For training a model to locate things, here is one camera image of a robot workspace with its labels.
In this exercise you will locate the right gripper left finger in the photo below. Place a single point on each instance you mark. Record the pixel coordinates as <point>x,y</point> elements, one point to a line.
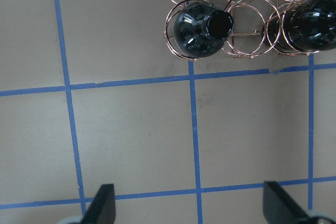
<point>102,209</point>

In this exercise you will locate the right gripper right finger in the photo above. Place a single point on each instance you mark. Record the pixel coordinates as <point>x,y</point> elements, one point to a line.
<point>280,207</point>

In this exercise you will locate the outer dark wine bottle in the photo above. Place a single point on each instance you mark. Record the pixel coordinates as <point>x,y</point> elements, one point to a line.
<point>308,27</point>

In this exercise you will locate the dark wine bottle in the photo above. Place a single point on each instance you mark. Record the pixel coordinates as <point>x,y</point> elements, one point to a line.
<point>201,29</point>
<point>308,27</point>

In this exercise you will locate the inner dark wine bottle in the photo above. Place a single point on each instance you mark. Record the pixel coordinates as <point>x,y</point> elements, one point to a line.
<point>201,29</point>

